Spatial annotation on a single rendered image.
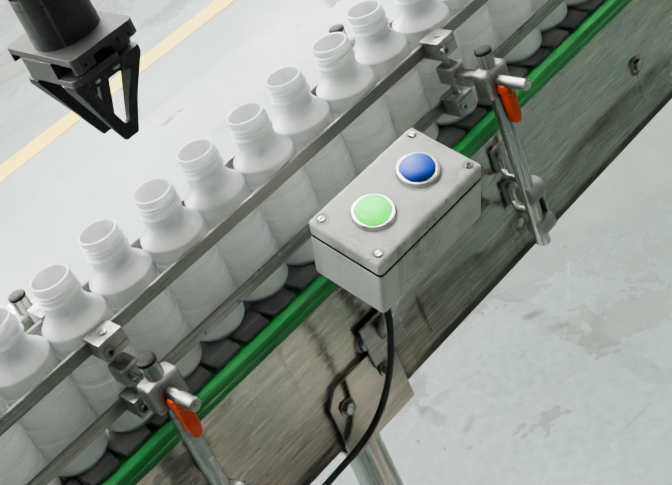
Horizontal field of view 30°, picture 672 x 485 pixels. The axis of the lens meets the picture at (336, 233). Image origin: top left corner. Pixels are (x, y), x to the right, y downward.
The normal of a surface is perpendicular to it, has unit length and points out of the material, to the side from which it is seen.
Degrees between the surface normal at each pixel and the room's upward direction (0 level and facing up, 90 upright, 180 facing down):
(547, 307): 0
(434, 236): 110
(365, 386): 90
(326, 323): 90
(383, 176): 20
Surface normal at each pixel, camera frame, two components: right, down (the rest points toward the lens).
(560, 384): -0.33, -0.76
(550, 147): 0.69, 0.22
